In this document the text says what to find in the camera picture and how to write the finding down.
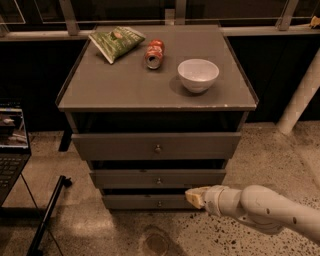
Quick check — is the metal railing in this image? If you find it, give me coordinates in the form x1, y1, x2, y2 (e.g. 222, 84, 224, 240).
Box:
0, 0, 320, 41

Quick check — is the grey drawer cabinet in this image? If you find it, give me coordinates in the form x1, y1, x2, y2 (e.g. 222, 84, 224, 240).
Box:
58, 25, 258, 199

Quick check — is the green chip bag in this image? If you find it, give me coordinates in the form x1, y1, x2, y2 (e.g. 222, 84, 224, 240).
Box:
89, 26, 146, 64

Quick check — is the white pillar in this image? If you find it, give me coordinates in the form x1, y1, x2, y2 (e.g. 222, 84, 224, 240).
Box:
276, 49, 320, 134

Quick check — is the grey middle drawer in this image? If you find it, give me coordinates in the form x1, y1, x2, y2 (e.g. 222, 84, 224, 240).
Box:
90, 169, 226, 189

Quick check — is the black stand leg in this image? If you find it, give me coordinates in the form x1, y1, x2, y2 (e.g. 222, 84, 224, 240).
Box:
26, 175, 72, 256

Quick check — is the round floor drain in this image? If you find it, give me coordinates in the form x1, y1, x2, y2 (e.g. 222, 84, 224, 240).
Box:
139, 225, 172, 256

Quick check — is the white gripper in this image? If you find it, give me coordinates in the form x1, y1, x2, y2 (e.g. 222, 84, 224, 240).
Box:
185, 185, 241, 216

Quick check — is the grey top drawer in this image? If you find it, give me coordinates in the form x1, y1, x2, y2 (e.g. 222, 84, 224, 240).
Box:
72, 132, 241, 160

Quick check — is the grey bottom drawer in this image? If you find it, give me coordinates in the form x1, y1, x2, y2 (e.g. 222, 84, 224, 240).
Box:
103, 195, 195, 210

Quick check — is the white bowl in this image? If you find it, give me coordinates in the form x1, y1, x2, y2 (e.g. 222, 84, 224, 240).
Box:
177, 59, 220, 93

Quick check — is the grey drawer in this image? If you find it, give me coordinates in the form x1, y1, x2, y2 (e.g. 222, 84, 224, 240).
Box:
72, 132, 241, 160
90, 169, 226, 189
103, 195, 195, 210

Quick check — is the red soda can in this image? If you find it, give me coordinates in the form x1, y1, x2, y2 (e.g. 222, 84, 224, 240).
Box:
144, 39, 165, 70

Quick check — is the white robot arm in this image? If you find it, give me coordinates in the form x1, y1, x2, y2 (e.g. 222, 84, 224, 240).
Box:
185, 185, 320, 245

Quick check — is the black laptop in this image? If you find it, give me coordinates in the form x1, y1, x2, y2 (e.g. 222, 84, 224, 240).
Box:
0, 99, 31, 206

